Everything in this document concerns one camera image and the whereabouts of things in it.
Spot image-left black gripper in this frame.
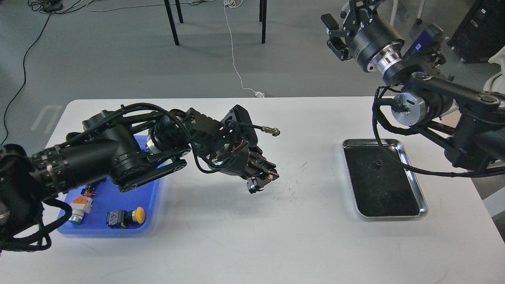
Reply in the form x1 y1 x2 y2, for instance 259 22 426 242
237 147 280 194

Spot image-right black gripper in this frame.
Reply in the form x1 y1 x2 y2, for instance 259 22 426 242
320 0 404 73

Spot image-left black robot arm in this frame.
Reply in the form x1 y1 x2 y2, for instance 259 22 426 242
1 103 280 252

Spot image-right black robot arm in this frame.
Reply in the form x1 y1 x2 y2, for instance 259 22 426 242
321 0 505 178

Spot silver metal tray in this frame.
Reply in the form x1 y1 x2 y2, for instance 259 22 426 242
342 138 428 220

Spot blue plastic tray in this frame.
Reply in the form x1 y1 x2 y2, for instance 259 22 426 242
57 135 161 236

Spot white office chair base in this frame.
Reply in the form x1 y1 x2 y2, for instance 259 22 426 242
336 0 423 45

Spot black table legs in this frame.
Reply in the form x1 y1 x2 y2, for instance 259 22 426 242
164 0 267 46

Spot black equipment case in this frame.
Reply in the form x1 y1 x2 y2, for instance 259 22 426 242
447 0 505 63

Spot white chair at right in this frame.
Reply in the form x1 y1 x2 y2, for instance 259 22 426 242
460 46 505 95

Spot white power cable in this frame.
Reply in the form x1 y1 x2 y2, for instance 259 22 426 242
189 0 264 98

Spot yellow push button switch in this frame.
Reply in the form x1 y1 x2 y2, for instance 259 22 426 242
106 207 146 228

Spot orange white switch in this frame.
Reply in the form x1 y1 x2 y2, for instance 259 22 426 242
68 196 93 224

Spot black floor cable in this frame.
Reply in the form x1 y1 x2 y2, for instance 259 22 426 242
0 0 95 146

